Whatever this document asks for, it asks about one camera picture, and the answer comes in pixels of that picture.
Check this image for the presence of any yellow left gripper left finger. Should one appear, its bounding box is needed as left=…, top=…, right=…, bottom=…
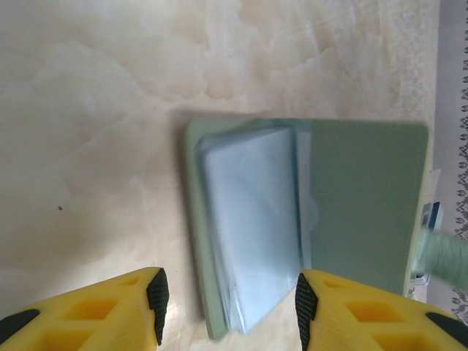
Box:
left=0, top=266, right=170, bottom=351

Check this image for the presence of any clear acrylic card box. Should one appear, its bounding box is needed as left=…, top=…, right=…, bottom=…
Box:
left=409, top=167, right=445, bottom=297

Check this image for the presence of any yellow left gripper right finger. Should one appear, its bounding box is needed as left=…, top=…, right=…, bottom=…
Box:
left=295, top=269, right=468, bottom=351

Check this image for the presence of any teal plastic lid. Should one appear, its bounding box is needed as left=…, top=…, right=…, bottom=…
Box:
left=184, top=116, right=468, bottom=343

